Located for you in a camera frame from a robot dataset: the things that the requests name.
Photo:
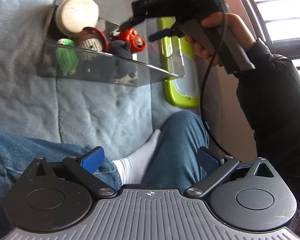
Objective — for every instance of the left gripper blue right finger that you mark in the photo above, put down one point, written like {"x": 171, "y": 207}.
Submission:
{"x": 218, "y": 171}

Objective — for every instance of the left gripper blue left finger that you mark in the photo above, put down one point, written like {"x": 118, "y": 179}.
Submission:
{"x": 83, "y": 169}

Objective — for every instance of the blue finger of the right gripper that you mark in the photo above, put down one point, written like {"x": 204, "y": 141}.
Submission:
{"x": 165, "y": 33}
{"x": 130, "y": 23}

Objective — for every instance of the red Mario figure keychain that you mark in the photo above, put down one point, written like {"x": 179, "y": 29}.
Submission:
{"x": 137, "y": 43}

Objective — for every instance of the dark grey plush toy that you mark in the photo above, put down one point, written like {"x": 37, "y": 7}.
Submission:
{"x": 122, "y": 67}

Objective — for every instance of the crochet doll green dress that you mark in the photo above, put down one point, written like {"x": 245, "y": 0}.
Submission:
{"x": 79, "y": 46}

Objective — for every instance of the lime green box lid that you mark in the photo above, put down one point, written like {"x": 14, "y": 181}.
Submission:
{"x": 177, "y": 57}

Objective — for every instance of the cream round macaron plush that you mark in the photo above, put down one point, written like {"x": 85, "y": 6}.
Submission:
{"x": 72, "y": 16}

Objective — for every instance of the black sleeve right forearm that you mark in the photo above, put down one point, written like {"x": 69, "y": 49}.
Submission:
{"x": 269, "y": 96}

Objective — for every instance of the person's blue jeans legs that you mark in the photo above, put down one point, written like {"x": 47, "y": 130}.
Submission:
{"x": 173, "y": 165}

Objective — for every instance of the white sock foot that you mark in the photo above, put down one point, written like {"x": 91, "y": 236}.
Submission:
{"x": 133, "y": 168}

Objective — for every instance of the clear grey plastic storage box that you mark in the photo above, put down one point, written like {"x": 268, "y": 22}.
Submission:
{"x": 101, "y": 69}

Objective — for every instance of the window metal bars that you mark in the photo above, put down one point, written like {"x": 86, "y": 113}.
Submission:
{"x": 277, "y": 22}

